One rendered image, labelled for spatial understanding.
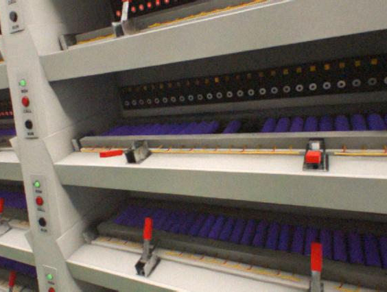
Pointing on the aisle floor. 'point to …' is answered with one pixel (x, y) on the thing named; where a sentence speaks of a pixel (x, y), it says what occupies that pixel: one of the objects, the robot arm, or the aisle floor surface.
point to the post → (44, 123)
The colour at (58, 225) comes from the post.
